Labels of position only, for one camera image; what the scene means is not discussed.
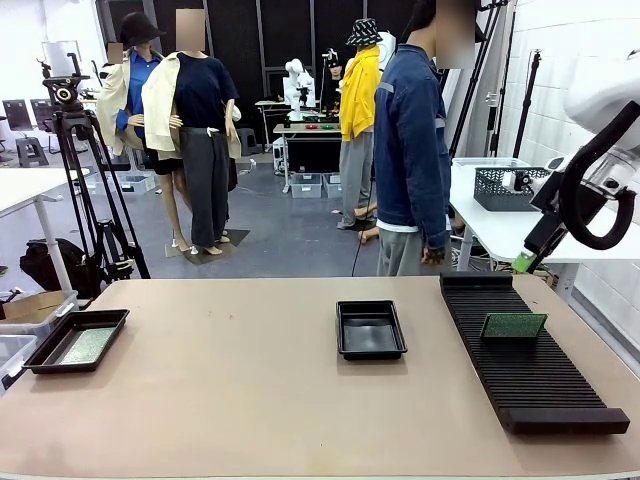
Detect black stool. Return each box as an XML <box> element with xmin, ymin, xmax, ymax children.
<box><xmin>14</xmin><ymin>135</ymin><xmax>50</xmax><ymax>169</ymax></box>

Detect black light stand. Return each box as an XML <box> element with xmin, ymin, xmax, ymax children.
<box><xmin>512</xmin><ymin>48</ymin><xmax>545</xmax><ymax>159</ymax></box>

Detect clear storage bin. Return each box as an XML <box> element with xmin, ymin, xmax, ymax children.
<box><xmin>0</xmin><ymin>334</ymin><xmax>39</xmax><ymax>392</ymax></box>

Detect green circuit board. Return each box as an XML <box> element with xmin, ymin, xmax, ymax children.
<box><xmin>59</xmin><ymin>327</ymin><xmax>116</xmax><ymax>366</ymax></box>
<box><xmin>480</xmin><ymin>312</ymin><xmax>549</xmax><ymax>341</ymax></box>

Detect black slotted board rack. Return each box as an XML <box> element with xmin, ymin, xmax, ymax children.
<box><xmin>438</xmin><ymin>271</ymin><xmax>631</xmax><ymax>435</ymax></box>

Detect white computer case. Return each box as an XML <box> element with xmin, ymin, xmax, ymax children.
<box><xmin>272</xmin><ymin>137</ymin><xmax>289</xmax><ymax>176</ymax></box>

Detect dark floor mat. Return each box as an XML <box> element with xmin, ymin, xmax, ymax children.
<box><xmin>164</xmin><ymin>228</ymin><xmax>251</xmax><ymax>259</ymax></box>

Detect black floor cable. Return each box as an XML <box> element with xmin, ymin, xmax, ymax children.
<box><xmin>351</xmin><ymin>227</ymin><xmax>374</xmax><ymax>278</ymax></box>

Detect person behind mannequin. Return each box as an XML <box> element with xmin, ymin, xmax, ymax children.
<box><xmin>102</xmin><ymin>42</ymin><xmax>125</xmax><ymax>81</ymax></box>

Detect black leaning poles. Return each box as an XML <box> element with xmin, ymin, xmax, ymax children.
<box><xmin>444</xmin><ymin>0</ymin><xmax>516</xmax><ymax>165</ymax></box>

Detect mannequin with yellow hoodie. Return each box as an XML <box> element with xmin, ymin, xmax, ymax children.
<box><xmin>337</xmin><ymin>18</ymin><xmax>384</xmax><ymax>231</ymax></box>

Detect white hoodie mannequin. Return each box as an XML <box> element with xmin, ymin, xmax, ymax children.
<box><xmin>375</xmin><ymin>30</ymin><xmax>399</xmax><ymax>71</ymax></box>

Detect person in denim jacket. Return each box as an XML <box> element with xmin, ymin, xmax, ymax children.
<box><xmin>373</xmin><ymin>0</ymin><xmax>482</xmax><ymax>278</ymax></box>

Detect grey storage bin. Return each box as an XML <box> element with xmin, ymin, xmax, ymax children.
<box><xmin>322</xmin><ymin>172</ymin><xmax>344</xmax><ymax>200</ymax></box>
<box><xmin>289</xmin><ymin>172</ymin><xmax>324</xmax><ymax>200</ymax></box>

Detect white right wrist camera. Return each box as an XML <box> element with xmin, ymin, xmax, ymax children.
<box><xmin>502</xmin><ymin>156</ymin><xmax>567</xmax><ymax>194</ymax></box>

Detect background work table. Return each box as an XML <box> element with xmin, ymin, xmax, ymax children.
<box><xmin>272</xmin><ymin>122</ymin><xmax>344</xmax><ymax>195</ymax></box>

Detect grey plastic basket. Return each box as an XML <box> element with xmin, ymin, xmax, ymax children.
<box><xmin>473</xmin><ymin>166</ymin><xmax>551</xmax><ymax>212</ymax></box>

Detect black-clad figure with headset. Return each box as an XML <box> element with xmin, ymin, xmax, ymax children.
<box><xmin>322</xmin><ymin>48</ymin><xmax>344</xmax><ymax>109</ymax></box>

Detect black right arm cable sleeve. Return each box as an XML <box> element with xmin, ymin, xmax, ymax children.
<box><xmin>559</xmin><ymin>101</ymin><xmax>640</xmax><ymax>252</ymax></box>

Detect black ESD tray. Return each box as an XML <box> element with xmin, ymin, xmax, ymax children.
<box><xmin>22</xmin><ymin>308</ymin><xmax>131</xmax><ymax>375</ymax></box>
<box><xmin>335</xmin><ymin>299</ymin><xmax>409</xmax><ymax>362</ymax></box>

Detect person's right hand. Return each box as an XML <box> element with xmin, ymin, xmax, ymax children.
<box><xmin>420</xmin><ymin>243</ymin><xmax>447</xmax><ymax>267</ymax></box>

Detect white table with leg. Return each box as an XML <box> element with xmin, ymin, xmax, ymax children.
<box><xmin>0</xmin><ymin>167</ymin><xmax>92</xmax><ymax>297</ymax></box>

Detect clear bin with cardboard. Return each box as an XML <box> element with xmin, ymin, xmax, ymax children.
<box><xmin>0</xmin><ymin>289</ymin><xmax>80</xmax><ymax>347</ymax></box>

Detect mannequin with navy shirt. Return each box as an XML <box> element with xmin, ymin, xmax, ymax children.
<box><xmin>141</xmin><ymin>7</ymin><xmax>243</xmax><ymax>255</ymax></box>

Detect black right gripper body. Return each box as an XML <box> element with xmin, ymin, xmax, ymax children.
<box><xmin>522</xmin><ymin>172</ymin><xmax>574</xmax><ymax>254</ymax></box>

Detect black camera tripod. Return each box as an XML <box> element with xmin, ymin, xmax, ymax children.
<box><xmin>42</xmin><ymin>52</ymin><xmax>152</xmax><ymax>282</ymax></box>

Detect black bag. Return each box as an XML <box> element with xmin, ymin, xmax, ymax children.
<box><xmin>19</xmin><ymin>238</ymin><xmax>104</xmax><ymax>300</ymax></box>

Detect grey step stool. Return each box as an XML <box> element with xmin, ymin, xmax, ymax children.
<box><xmin>234</xmin><ymin>127</ymin><xmax>261</xmax><ymax>156</ymax></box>

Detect white side table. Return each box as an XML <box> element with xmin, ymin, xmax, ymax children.
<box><xmin>448</xmin><ymin>164</ymin><xmax>640</xmax><ymax>302</ymax></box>

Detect mannequin with beige jacket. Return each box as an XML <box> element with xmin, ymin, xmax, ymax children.
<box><xmin>96</xmin><ymin>12</ymin><xmax>194</xmax><ymax>252</ymax></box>

